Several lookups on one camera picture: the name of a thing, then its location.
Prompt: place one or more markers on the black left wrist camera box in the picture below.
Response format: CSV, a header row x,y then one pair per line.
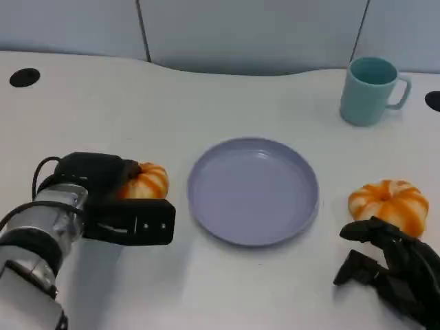
x,y
137,223

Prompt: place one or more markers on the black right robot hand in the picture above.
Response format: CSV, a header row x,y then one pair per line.
x,y
412,275

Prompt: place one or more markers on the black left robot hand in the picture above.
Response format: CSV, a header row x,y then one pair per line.
x,y
93,168

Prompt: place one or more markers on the pale green mug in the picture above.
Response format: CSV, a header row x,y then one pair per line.
x,y
366,99

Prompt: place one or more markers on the lilac plate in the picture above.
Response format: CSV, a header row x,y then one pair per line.
x,y
252,192

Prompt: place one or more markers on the orange and white bread roll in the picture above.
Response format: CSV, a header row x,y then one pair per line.
x,y
392,203
148,184

